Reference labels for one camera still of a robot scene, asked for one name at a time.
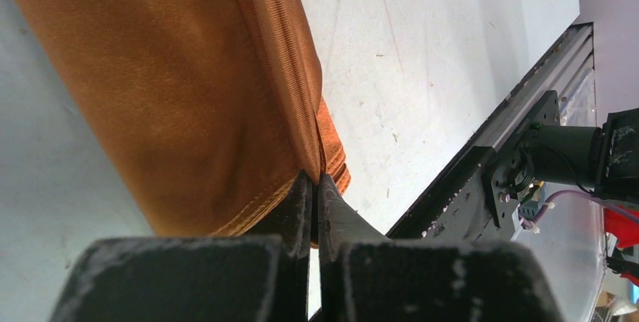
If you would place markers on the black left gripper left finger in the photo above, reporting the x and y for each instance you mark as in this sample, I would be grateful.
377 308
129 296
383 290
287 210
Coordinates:
259 276

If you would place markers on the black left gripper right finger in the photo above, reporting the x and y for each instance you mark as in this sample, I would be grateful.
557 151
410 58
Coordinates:
366 276

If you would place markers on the orange cloth napkin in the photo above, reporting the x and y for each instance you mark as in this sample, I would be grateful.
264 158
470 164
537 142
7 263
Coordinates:
208 109

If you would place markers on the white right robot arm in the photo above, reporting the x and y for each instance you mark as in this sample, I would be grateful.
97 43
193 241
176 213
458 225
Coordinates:
601 161

